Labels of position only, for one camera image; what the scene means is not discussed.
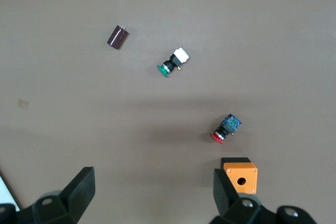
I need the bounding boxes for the orange button box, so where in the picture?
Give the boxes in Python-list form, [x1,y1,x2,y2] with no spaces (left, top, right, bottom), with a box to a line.
[220,157,259,196]

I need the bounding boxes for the dark red capacitor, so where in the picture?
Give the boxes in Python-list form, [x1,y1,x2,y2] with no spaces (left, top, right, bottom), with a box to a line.
[106,24,129,50]

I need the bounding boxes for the green push button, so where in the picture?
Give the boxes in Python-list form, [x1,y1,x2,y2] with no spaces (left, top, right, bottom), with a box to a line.
[156,47,190,79]

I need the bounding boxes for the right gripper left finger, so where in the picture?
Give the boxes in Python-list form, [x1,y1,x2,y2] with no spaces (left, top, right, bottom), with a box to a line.
[19,166,96,224]

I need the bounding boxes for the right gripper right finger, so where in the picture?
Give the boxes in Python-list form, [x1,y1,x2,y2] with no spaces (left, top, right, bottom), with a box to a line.
[209,168,278,224]

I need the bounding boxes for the red push button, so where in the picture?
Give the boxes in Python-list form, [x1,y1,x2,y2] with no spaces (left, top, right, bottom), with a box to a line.
[211,113,244,145]

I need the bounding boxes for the white drawer cabinet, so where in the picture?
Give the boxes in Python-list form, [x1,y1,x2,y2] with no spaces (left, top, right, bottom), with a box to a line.
[0,170,20,212]

